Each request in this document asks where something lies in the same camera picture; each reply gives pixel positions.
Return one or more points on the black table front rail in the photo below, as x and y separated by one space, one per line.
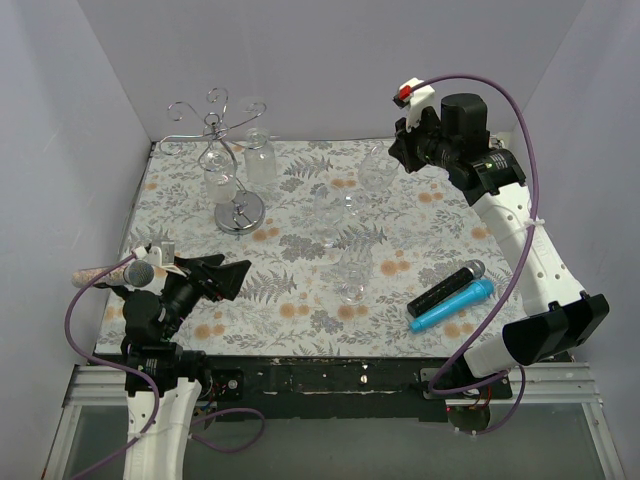
324 387

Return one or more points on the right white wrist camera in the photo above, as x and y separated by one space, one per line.
413 98

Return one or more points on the chrome wine glass rack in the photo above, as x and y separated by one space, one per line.
236 210

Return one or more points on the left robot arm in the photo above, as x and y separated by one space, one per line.
163 380

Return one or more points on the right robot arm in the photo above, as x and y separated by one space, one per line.
560 314

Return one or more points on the floral tablecloth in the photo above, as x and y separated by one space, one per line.
419 231

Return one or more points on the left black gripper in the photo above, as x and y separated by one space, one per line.
201 275

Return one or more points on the patterned tumbler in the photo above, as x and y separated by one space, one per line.
259 155
219 176

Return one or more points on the black microphone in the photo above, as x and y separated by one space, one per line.
470 271

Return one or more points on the blue toy microphone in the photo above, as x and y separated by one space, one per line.
477 292

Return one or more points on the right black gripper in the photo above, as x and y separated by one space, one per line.
414 144

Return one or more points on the glitter microphone on stand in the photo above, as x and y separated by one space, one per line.
136 273

